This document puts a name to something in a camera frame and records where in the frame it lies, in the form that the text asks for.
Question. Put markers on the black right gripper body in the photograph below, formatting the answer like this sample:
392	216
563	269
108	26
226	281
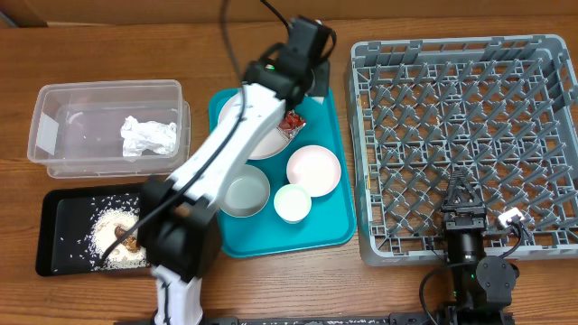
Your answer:
474	219

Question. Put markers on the red foil wrapper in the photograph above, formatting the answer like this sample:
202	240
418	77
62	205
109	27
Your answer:
291	125

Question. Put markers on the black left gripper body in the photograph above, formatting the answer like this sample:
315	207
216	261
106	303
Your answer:
317	70

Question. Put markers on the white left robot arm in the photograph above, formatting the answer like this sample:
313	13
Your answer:
179	227

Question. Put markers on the pink bowl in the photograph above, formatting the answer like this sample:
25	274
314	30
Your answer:
315	168

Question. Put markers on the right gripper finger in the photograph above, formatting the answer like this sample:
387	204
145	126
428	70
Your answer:
454	195
468	196

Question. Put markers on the white rice pile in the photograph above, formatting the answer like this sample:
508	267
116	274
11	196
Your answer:
106	234

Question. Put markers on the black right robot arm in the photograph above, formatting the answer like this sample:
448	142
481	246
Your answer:
483	283

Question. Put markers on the teal plastic tray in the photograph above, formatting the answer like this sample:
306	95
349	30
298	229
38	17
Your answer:
332	219

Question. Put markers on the black tray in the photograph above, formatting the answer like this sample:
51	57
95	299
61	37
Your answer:
47	252

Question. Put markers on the grey bowl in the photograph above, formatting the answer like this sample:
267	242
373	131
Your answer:
247	194

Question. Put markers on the large pink plate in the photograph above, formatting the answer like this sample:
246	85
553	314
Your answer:
272	144

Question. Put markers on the grey dish rack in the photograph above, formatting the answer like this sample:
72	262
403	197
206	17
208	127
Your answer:
504	109

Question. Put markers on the gold foil wrapper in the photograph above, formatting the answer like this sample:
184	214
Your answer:
130	243

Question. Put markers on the pale green cup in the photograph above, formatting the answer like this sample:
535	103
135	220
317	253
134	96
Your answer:
292	203

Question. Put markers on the clear plastic bin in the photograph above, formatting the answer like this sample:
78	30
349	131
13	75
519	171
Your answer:
76	127

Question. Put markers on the white napkin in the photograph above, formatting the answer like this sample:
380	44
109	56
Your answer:
153	136

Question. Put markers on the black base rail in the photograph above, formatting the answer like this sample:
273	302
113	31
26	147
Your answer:
396	318

